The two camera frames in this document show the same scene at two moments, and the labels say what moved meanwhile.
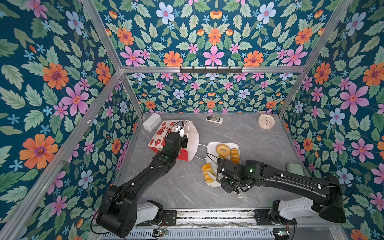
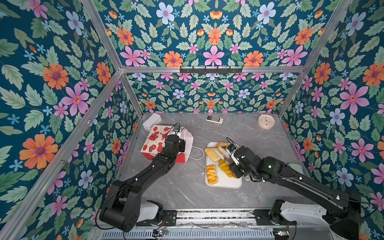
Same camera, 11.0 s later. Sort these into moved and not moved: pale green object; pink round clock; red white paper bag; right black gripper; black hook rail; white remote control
Moved: red white paper bag; right black gripper
Not moved: black hook rail; white remote control; pink round clock; pale green object
